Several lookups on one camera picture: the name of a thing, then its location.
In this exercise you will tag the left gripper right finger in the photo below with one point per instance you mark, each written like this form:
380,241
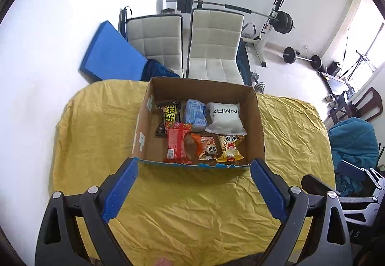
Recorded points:
272,187

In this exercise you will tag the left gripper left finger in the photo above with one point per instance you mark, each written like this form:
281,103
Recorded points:
116,187

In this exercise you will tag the yellow panda snack bag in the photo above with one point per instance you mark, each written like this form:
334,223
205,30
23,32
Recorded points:
229,148

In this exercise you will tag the orange snack bag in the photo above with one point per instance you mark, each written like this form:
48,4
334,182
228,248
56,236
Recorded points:
206,148

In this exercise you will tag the red flowered tissue pack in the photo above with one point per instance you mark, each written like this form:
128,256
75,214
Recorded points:
176,134

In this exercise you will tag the white pillow pack black letters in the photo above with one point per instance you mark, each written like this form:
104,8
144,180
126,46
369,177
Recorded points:
225,119

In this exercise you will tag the black yellow shoe wipes pack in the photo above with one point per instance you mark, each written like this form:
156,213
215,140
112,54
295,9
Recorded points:
170,113

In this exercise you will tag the blue white tissue pack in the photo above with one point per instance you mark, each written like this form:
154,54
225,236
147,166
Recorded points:
195,114

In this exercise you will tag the teal cloth on chair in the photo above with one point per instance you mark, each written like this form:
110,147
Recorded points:
354,141

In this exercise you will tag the yellow table cloth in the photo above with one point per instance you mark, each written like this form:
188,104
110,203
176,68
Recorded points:
192,216

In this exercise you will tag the dark wooden chair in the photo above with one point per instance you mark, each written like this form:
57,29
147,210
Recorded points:
369,107

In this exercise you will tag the open cardboard box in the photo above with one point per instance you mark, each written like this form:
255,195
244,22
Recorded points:
151,148

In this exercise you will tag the chrome dumbbell on floor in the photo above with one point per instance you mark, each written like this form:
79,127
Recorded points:
258,86

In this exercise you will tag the dark blue knitted cloth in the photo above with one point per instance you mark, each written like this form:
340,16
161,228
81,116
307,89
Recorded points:
153,69

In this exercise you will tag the blue foam mat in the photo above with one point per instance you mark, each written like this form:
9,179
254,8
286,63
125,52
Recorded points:
110,56

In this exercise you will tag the blue black weight bench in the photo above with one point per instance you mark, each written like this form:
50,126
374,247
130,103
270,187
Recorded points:
242,62

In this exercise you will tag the small dumbbell bar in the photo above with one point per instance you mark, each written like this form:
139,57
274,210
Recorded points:
290,55

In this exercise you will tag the white barbell rack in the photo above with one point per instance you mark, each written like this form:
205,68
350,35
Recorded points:
259,40

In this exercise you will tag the left white quilted chair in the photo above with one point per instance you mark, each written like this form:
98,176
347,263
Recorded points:
158,37

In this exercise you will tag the white quilted chair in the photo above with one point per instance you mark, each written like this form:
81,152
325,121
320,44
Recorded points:
158,37
213,45

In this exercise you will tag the long barbell with plates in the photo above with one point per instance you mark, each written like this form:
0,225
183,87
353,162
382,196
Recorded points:
281,21

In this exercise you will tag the right white quilted chair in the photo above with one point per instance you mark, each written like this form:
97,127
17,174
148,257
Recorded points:
213,45

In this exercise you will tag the black camera tripod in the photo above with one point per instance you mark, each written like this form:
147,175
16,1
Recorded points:
358,45

